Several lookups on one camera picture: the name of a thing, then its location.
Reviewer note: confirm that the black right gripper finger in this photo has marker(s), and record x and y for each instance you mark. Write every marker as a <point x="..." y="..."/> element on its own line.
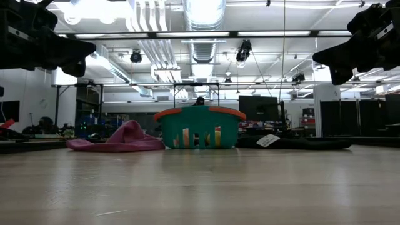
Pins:
<point x="340" y="76"/>
<point x="342" y="56"/>

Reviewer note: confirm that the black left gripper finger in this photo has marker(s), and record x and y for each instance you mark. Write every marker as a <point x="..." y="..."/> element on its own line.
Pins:
<point x="65" y="51"/>
<point x="75" y="69"/>

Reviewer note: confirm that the black shelving rack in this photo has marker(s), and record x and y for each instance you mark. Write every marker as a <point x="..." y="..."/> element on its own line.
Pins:
<point x="84" y="106"/>

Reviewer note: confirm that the black partition panel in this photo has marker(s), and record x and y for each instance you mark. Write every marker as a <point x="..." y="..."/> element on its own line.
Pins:
<point x="393" y="109"/>
<point x="339" y="117"/>
<point x="372" y="117"/>

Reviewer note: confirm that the person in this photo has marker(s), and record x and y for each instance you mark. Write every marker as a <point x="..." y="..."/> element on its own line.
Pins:
<point x="45" y="125"/>
<point x="199" y="101"/>

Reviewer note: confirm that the red strip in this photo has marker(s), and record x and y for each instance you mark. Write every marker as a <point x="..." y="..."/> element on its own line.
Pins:
<point x="7" y="123"/>

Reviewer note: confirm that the pink cloth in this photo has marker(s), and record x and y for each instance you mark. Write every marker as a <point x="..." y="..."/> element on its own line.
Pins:
<point x="125" y="140"/>

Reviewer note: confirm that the black monitor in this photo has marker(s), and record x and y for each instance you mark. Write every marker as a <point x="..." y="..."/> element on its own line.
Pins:
<point x="258" y="107"/>

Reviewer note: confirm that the green basket with orange rim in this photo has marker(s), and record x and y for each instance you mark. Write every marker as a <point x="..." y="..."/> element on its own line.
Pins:
<point x="200" y="120"/>

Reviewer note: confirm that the black ceiling camera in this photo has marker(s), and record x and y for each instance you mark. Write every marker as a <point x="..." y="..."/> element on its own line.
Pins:
<point x="243" y="50"/>
<point x="298" y="78"/>
<point x="136" y="57"/>

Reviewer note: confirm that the black wall screen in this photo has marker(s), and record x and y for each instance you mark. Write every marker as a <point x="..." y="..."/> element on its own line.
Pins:
<point x="9" y="111"/>

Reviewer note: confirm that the black overhead frame bar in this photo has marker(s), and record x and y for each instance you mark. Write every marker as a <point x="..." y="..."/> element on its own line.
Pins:
<point x="151" y="34"/>

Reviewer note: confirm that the black metal frame stand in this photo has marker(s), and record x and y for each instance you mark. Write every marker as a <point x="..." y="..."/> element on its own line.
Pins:
<point x="187" y="84"/>

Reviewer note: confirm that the silver ventilation duct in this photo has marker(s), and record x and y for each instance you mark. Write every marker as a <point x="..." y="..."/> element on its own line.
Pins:
<point x="204" y="14"/>

